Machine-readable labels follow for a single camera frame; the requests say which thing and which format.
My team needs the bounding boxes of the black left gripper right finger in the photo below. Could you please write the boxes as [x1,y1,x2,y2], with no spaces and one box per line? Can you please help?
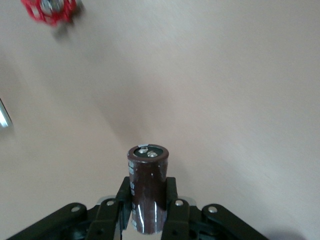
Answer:
[161,176,199,240]

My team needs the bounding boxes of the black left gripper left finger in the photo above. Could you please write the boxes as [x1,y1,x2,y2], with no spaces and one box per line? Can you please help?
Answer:
[86,176,133,240]

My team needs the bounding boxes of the metal mesh power supply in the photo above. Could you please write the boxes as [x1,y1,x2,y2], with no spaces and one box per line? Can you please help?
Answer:
[0,96,14,135]

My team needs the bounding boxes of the red valve handwheel brass fitting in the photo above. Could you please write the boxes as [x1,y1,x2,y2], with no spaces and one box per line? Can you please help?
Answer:
[20,0,85,27]

